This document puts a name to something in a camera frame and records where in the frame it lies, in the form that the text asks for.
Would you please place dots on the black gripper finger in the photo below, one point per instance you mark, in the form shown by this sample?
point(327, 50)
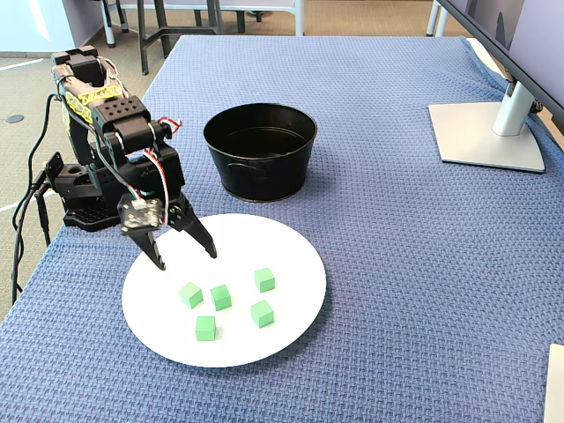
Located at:
point(196, 227)
point(147, 244)

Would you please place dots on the green cube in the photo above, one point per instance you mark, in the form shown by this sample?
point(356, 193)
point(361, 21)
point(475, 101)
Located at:
point(190, 294)
point(221, 297)
point(205, 328)
point(262, 313)
point(264, 279)

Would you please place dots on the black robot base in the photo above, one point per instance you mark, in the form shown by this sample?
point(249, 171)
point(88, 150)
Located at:
point(88, 218)

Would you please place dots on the white round plate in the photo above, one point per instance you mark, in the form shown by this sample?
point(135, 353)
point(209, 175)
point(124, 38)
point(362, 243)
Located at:
point(264, 343)

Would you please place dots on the black metal bucket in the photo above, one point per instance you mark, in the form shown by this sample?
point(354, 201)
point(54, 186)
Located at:
point(264, 176)

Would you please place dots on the grey round floor outlet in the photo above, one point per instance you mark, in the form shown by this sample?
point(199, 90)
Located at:
point(15, 118)

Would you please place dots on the white background table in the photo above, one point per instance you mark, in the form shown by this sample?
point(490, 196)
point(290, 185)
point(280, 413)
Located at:
point(110, 31)

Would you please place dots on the dark chair base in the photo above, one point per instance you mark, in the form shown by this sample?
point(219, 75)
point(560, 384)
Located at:
point(240, 22)

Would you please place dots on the blue woven tablecloth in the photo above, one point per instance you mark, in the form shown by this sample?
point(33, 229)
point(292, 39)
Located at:
point(396, 264)

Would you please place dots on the silver monitor stand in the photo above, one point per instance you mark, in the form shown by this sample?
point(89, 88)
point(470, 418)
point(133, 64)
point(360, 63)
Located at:
point(476, 136)

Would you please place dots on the white desk leg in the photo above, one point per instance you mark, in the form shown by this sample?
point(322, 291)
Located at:
point(434, 20)

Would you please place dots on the computer monitor screen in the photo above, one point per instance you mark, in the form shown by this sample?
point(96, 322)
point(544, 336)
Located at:
point(529, 26)

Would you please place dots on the white box corner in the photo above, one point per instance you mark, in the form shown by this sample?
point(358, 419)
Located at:
point(556, 388)

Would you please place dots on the small wrist camera board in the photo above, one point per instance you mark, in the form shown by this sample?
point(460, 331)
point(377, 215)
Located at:
point(138, 216)

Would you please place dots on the dark grey stool frame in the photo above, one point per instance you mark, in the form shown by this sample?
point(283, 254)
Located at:
point(143, 53)

